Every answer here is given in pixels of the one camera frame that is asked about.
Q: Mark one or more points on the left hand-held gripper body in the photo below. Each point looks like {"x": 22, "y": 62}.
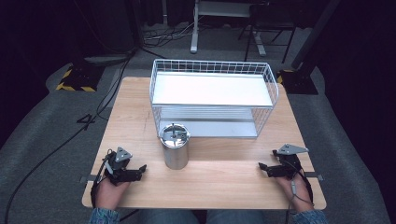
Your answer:
{"x": 117, "y": 168}

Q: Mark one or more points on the white desk frame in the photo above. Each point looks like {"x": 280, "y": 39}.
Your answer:
{"x": 218, "y": 9}

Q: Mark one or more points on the stainless steel canister with lid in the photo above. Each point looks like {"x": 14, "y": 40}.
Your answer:
{"x": 175, "y": 149}

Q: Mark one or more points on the grey tape strip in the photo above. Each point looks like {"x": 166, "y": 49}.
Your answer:
{"x": 314, "y": 176}
{"x": 87, "y": 178}

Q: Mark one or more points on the black chair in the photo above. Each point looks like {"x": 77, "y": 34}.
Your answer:
{"x": 267, "y": 21}

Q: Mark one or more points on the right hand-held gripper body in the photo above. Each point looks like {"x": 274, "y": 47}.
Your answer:
{"x": 288, "y": 161}

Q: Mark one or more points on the person's left hand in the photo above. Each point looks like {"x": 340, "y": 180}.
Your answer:
{"x": 109, "y": 194}

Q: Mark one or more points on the dark slanted pole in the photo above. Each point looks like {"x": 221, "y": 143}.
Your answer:
{"x": 314, "y": 34}

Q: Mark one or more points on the black stand base striped tape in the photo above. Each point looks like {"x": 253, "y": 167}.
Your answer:
{"x": 297, "y": 81}
{"x": 79, "y": 77}

